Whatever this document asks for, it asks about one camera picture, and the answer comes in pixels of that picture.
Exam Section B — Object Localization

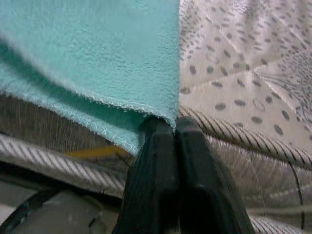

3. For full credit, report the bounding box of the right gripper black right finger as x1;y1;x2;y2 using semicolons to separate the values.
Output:
174;116;249;234

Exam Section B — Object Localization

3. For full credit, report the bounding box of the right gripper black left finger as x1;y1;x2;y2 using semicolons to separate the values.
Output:
112;116;181;234

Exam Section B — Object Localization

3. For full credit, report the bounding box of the teal blanket with colourful shapes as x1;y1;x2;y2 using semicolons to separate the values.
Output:
0;0;181;156

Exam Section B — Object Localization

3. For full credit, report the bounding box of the grey quilted mattress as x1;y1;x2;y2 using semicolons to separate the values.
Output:
0;0;312;234

